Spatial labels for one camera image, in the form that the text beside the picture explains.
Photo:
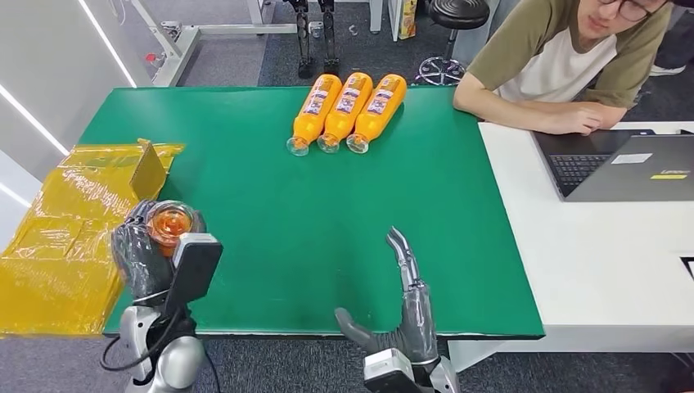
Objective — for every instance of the person's right hand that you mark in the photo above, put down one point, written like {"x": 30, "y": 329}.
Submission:
{"x": 577, "y": 116}

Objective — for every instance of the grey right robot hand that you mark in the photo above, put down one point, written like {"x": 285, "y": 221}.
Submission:
{"x": 417, "y": 325}

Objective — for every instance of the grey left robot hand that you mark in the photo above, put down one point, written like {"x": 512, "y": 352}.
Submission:
{"x": 138, "y": 260}

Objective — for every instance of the orange juice bottle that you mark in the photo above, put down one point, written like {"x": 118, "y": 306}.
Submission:
{"x": 346, "y": 108}
{"x": 378, "y": 108}
{"x": 315, "y": 108}
{"x": 169, "y": 225}

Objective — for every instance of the person's right forearm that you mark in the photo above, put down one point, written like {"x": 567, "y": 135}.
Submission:
{"x": 496, "y": 107}

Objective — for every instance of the person's left forearm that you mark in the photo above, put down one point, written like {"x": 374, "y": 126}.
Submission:
{"x": 612, "y": 114}

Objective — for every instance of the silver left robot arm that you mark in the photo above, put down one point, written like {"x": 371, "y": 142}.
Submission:
{"x": 179, "y": 363}

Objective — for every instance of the person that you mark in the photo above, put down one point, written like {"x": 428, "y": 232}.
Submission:
{"x": 547, "y": 59}

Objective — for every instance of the white desk foot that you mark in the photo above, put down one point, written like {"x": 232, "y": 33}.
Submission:
{"x": 488, "y": 352}

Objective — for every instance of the yellow taped cardboard box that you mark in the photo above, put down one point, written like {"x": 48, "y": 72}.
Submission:
{"x": 59, "y": 260}

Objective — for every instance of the grey laptop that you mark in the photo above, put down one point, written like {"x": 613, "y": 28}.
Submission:
{"x": 629, "y": 179}

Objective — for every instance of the white shoe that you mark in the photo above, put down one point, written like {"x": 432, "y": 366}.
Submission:
{"x": 667, "y": 70}

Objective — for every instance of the green table mat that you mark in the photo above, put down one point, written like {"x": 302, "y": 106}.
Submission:
{"x": 303, "y": 228}

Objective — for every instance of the black round stool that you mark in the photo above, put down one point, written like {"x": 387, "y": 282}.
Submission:
{"x": 458, "y": 13}

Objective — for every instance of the black flat desk item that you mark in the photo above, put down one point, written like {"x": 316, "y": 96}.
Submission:
{"x": 688, "y": 267}

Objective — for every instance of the yellow printed carton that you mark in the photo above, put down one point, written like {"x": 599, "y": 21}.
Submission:
{"x": 407, "y": 21}

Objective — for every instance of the black robot leg stand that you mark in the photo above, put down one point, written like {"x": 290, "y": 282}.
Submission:
{"x": 303, "y": 38}
{"x": 329, "y": 38}

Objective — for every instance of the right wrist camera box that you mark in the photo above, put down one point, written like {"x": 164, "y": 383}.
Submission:
{"x": 387, "y": 371}

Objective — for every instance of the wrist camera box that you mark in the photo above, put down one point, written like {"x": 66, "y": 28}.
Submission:
{"x": 387, "y": 371}
{"x": 195, "y": 271}

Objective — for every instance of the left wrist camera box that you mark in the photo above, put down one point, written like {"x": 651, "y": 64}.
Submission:
{"x": 195, "y": 271}

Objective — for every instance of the white metal table frame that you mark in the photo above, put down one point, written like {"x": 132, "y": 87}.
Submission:
{"x": 181, "y": 51}

